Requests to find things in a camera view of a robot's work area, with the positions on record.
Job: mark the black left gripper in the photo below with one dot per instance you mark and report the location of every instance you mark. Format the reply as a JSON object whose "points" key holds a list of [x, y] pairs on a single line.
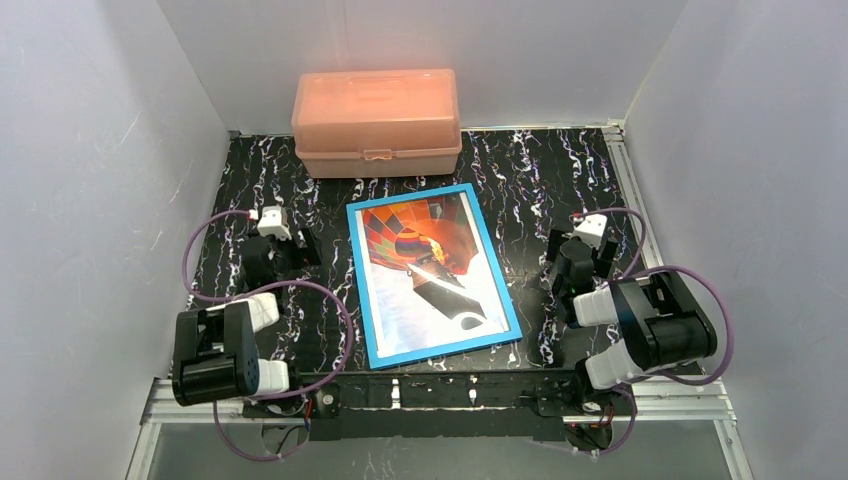
{"points": [[299, 245]]}

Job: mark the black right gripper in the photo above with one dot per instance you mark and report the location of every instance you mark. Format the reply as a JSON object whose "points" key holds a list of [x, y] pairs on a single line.
{"points": [[556, 246]]}

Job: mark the hot air balloon photo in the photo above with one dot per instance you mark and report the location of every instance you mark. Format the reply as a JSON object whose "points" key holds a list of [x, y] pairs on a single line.
{"points": [[424, 278]]}

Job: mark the blue wooden picture frame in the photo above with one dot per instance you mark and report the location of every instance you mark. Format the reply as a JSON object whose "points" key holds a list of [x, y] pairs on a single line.
{"points": [[371, 344]]}

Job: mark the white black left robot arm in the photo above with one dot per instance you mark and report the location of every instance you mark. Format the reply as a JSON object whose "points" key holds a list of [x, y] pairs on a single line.
{"points": [[215, 355]]}

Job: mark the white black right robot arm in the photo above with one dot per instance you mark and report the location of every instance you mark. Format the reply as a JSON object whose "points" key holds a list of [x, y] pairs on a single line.
{"points": [[660, 323]]}

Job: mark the translucent pink plastic storage box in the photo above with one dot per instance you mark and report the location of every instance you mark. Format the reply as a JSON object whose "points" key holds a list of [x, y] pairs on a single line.
{"points": [[377, 124]]}

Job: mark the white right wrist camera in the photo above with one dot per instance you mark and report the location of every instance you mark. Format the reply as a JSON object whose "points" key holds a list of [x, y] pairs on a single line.
{"points": [[591, 229]]}

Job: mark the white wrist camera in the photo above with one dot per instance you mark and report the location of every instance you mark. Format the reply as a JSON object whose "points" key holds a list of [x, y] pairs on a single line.
{"points": [[273, 222], [591, 229]]}

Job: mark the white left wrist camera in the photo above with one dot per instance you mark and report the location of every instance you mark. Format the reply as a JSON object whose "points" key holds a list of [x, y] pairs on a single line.
{"points": [[273, 222]]}

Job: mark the aluminium right side rail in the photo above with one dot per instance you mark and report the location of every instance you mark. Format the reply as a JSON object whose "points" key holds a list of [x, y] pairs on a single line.
{"points": [[614, 138]]}

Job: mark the aluminium front mounting rail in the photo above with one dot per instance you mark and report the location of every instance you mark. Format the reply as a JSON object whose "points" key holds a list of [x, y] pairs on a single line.
{"points": [[657, 399]]}

